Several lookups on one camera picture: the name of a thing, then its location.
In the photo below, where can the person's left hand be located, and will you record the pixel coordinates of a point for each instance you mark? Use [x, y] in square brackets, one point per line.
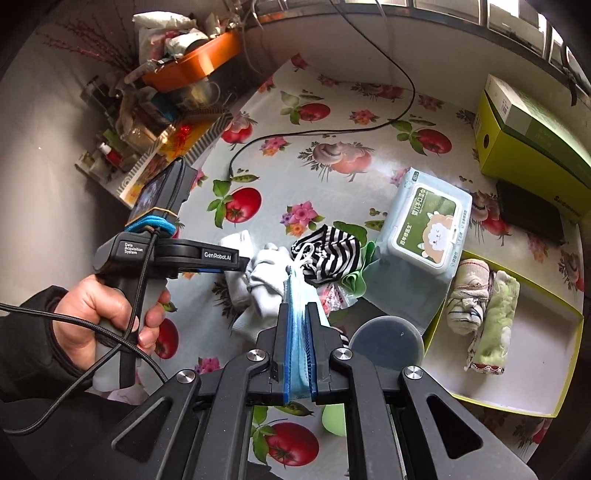
[87, 309]

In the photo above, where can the clear glass cup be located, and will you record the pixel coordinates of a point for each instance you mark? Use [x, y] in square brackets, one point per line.
[205, 94]

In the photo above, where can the white sock with grey toe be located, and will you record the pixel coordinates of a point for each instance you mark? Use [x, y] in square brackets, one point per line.
[268, 281]

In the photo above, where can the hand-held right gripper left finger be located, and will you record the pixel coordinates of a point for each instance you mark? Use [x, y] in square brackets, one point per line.
[285, 350]

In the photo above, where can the white plastic bag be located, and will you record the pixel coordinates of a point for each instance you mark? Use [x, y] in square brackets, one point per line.
[161, 21]

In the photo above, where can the yellow patterned board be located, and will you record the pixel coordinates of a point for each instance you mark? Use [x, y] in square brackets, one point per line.
[175, 147]

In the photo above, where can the white green carton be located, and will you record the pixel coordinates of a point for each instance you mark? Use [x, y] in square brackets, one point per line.
[521, 115]

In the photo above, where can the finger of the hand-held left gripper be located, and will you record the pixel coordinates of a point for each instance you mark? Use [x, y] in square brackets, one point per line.
[212, 272]

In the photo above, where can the green fluffy towel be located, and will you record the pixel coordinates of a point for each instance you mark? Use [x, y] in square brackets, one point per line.
[496, 323]

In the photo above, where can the shallow yellow-green box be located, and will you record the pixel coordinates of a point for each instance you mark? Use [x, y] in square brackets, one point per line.
[540, 350]

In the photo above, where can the floral plastic tablecloth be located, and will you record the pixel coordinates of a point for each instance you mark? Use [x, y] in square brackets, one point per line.
[323, 194]

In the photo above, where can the blue face mask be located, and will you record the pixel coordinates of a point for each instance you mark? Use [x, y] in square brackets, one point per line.
[299, 332]

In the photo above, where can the wet wipes pack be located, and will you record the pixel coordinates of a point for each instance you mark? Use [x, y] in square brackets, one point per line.
[429, 221]

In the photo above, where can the green soap case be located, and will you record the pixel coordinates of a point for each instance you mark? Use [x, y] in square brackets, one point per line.
[334, 420]

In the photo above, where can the red dried branches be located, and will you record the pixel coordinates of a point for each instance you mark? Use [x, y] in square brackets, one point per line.
[92, 41]

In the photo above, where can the person's left forearm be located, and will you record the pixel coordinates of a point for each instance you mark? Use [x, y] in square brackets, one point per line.
[32, 341]

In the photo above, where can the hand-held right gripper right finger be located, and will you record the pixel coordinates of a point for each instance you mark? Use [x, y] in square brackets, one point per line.
[313, 350]

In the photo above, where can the green cloth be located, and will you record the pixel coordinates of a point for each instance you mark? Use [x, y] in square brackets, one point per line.
[358, 277]

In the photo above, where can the yellow-green shoe box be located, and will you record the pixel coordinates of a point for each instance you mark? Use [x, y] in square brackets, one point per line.
[508, 157]

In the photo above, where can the metal window rail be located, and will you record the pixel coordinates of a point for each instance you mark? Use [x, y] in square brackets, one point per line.
[485, 14]

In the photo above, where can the orange plastic basin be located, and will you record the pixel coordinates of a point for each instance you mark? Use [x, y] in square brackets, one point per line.
[203, 60]

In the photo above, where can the striped beige rolled sock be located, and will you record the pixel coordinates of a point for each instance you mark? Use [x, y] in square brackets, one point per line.
[468, 295]

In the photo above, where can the round clear plastic container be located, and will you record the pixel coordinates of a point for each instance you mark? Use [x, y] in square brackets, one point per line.
[385, 344]

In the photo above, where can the black wallet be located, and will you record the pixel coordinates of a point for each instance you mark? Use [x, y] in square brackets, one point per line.
[528, 210]

